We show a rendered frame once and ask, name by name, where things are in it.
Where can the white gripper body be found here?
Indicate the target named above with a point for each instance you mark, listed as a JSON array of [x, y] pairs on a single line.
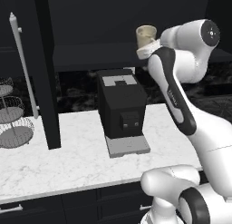
[[147, 50]]

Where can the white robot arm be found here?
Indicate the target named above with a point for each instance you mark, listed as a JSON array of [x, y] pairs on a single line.
[[208, 155]]

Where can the black cabinet door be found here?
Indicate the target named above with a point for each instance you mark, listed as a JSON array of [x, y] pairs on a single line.
[[45, 82], [222, 13]]

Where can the beige glass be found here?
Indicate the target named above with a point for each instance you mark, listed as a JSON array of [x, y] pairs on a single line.
[[146, 34]]

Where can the black coffee machine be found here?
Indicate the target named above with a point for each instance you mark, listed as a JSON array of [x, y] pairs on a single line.
[[122, 109]]

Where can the black drawer front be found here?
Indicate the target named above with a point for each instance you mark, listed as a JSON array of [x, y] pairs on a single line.
[[120, 203], [33, 211]]

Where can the black wall cabinet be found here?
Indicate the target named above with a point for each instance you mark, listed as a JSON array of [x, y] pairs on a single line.
[[96, 28]]

